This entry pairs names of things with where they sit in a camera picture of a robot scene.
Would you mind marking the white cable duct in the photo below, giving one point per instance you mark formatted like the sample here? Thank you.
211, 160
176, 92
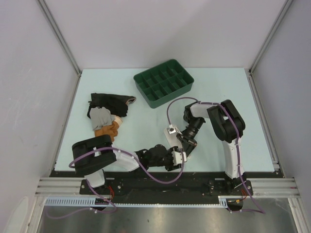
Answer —
98, 202

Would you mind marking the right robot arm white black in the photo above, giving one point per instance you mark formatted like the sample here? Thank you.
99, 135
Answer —
228, 126

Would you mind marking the grey underwear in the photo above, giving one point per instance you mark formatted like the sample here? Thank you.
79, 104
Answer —
100, 117

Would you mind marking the front aluminium rail left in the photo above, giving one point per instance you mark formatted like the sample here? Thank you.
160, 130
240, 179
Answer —
60, 187

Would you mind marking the green compartment tray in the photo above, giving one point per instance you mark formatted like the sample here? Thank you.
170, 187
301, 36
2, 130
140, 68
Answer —
163, 83

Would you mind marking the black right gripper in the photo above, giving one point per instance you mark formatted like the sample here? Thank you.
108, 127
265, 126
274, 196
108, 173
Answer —
188, 143

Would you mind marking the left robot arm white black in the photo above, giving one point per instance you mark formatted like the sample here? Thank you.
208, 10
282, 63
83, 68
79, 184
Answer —
91, 156

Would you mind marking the front aluminium rail right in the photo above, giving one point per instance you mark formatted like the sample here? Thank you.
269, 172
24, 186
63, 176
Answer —
274, 188

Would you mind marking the white underwear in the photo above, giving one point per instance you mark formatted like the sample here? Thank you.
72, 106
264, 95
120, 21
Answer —
172, 140

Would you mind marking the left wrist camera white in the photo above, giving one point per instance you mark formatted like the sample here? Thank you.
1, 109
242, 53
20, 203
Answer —
179, 157

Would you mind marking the aluminium corner post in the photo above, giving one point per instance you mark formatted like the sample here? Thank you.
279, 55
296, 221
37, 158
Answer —
272, 32
58, 34

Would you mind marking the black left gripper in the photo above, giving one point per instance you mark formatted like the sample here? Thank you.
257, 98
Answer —
171, 166

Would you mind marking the orange brown underwear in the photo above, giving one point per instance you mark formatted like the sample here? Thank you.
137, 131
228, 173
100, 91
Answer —
111, 130

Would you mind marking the left aluminium corner post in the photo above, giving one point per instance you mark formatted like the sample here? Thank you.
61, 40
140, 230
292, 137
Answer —
58, 34

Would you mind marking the aluminium rail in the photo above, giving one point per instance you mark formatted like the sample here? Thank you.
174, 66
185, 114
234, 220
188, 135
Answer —
274, 188
60, 187

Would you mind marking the black underwear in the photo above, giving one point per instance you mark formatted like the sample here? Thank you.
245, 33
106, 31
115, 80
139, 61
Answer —
116, 104

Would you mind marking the right aluminium corner post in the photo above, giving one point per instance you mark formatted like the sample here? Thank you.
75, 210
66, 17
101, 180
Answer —
272, 32

